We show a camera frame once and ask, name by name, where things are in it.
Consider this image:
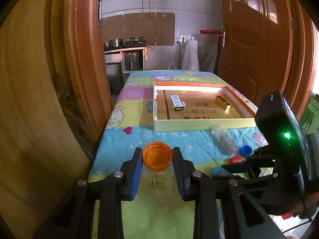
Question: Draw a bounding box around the orange plastic lid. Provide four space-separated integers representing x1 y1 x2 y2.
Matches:
142 141 173 172

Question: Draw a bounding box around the blue bottle cap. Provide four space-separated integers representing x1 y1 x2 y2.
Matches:
239 145 253 158

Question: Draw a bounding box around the red bottle cap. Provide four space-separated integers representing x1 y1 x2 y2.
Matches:
229 155 243 165

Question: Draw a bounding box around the clear plastic bottle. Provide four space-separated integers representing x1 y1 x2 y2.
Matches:
211 125 239 157

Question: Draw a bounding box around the gold bar block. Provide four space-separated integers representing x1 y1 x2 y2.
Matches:
215 96 231 113

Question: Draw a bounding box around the shallow cardboard box tray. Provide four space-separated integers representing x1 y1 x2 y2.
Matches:
153 82 256 132

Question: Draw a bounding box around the white remote control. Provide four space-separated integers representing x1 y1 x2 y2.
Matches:
170 94 185 111

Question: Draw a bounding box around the brown wooden door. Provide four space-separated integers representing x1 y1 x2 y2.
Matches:
218 0 308 109

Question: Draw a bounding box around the white kitchen cabinet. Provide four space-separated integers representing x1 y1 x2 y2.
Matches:
104 46 147 73

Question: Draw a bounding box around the green air fryer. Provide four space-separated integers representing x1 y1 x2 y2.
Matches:
124 52 140 71

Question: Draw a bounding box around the white plastic covered appliance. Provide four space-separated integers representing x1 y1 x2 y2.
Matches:
181 40 199 71

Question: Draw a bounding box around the silver cooking pot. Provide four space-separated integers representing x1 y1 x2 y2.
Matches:
108 38 124 49

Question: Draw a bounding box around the black gas stove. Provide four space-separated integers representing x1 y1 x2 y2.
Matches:
123 37 146 48

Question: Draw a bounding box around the wooden door frame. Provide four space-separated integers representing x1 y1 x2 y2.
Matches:
44 0 112 142

